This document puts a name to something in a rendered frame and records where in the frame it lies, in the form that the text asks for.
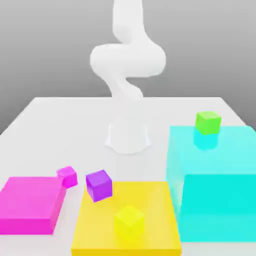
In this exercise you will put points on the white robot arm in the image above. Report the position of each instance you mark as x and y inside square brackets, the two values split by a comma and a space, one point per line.
[128, 60]

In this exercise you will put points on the small purple cube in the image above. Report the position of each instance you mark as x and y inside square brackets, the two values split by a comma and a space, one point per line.
[99, 186]

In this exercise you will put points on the small magenta cube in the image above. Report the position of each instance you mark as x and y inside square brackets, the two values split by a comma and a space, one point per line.
[69, 177]

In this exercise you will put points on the small green cube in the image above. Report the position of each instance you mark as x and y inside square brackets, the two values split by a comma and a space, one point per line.
[208, 123]

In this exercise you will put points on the small yellow cube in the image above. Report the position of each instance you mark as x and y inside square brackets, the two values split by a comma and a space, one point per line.
[129, 222]

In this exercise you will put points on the large yellow box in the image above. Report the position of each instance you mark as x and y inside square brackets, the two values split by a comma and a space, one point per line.
[128, 236]

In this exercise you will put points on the large cyan box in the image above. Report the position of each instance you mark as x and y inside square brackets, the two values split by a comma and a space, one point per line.
[216, 200]

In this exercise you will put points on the large magenta box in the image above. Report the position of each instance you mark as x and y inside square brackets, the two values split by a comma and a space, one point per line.
[28, 204]

